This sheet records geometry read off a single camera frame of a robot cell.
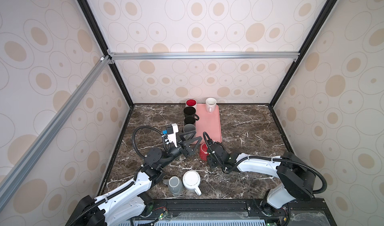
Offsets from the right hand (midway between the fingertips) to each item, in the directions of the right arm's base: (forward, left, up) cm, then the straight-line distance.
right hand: (210, 156), depth 89 cm
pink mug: (+38, -3, +6) cm, 38 cm away
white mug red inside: (+40, +12, +7) cm, 42 cm away
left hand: (-6, +6, +31) cm, 32 cm away
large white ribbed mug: (-15, +11, +5) cm, 19 cm away
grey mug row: (+16, +13, +8) cm, 22 cm away
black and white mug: (+31, +13, +7) cm, 34 cm away
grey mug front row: (-18, +19, +7) cm, 27 cm away
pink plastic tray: (+28, -1, -3) cm, 29 cm away
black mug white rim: (+25, +12, +5) cm, 28 cm away
